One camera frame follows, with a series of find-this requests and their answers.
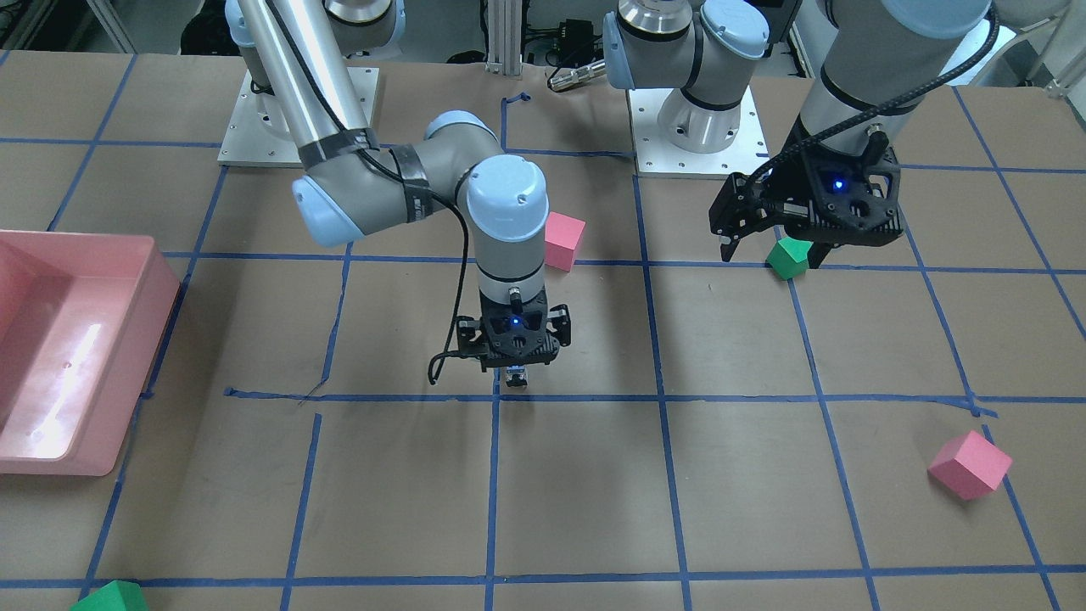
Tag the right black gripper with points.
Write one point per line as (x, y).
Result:
(561, 323)

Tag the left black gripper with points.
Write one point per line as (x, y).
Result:
(787, 188)

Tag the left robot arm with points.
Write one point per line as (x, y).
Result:
(886, 57)

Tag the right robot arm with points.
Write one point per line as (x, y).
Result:
(352, 187)

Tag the green cube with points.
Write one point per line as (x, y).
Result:
(789, 258)
(117, 595)

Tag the pink cube centre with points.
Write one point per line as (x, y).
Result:
(563, 238)

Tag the pink cube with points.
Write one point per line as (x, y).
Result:
(970, 466)
(563, 238)

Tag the pink plastic bin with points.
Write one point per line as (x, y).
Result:
(81, 319)

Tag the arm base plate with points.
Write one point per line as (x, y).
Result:
(257, 134)
(675, 139)

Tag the aluminium frame post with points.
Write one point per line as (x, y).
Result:
(504, 38)

